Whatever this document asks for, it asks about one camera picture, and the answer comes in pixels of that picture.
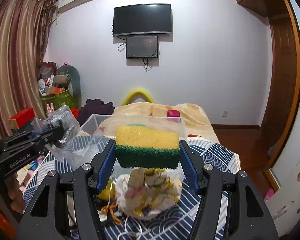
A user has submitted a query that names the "clear plastic zip bag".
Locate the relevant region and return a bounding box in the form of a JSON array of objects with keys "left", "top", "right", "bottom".
[{"left": 31, "top": 104, "right": 80, "bottom": 162}]

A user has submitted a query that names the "floral fabric pouch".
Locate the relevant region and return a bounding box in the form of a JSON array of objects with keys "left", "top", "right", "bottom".
[{"left": 115, "top": 168, "right": 183, "bottom": 220}]

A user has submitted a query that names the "yellow green sponge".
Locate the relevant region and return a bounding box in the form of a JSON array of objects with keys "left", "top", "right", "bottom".
[{"left": 115, "top": 126, "right": 180, "bottom": 169}]

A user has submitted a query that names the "clear plastic storage box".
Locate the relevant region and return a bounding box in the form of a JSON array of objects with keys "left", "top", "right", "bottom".
[{"left": 64, "top": 114, "right": 185, "bottom": 170}]

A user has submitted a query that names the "yellow tennis ball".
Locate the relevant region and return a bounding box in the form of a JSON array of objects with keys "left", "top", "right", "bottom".
[{"left": 97, "top": 179, "right": 115, "bottom": 201}]

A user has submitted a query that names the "red box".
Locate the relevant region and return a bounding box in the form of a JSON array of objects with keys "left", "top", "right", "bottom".
[{"left": 8, "top": 108, "right": 35, "bottom": 129}]

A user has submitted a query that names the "blue white patterned bedspread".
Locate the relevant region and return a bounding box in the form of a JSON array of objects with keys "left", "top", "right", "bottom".
[{"left": 23, "top": 137, "right": 240, "bottom": 239}]

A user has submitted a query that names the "pink bunny plush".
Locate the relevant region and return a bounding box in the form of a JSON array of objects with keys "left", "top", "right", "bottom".
[{"left": 46, "top": 103, "right": 55, "bottom": 116}]

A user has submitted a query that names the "pink small object on blanket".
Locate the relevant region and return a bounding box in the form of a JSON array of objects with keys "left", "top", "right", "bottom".
[{"left": 167, "top": 109, "right": 180, "bottom": 117}]

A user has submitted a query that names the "dark purple clothing pile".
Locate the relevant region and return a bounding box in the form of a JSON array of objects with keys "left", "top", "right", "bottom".
[{"left": 77, "top": 99, "right": 115, "bottom": 126}]

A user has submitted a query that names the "green storage box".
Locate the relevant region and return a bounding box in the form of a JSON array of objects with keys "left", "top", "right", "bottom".
[{"left": 40, "top": 90, "right": 78, "bottom": 109}]

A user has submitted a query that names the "white perforated board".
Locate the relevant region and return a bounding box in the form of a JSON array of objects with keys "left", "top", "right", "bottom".
[{"left": 266, "top": 159, "right": 300, "bottom": 237}]

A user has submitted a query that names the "yellow curved pillow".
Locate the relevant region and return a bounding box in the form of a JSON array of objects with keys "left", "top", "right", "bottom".
[{"left": 121, "top": 88, "right": 155, "bottom": 106}]

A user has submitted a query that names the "grey green neck pillow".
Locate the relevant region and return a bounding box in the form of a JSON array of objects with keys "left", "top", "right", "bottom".
[{"left": 53, "top": 65, "right": 81, "bottom": 97}]

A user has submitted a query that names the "striped brown curtain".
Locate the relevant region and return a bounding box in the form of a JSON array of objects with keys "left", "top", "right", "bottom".
[{"left": 0, "top": 0, "right": 56, "bottom": 139}]

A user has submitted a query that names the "small black wall monitor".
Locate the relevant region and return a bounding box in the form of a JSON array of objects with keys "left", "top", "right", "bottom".
[{"left": 126, "top": 35, "right": 159, "bottom": 59}]

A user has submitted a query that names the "large black wall television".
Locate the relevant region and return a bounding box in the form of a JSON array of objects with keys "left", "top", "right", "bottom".
[{"left": 113, "top": 4, "right": 172, "bottom": 36}]

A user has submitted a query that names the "wooden wardrobe frame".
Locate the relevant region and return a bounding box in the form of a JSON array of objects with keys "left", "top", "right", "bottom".
[{"left": 236, "top": 0, "right": 300, "bottom": 190}]

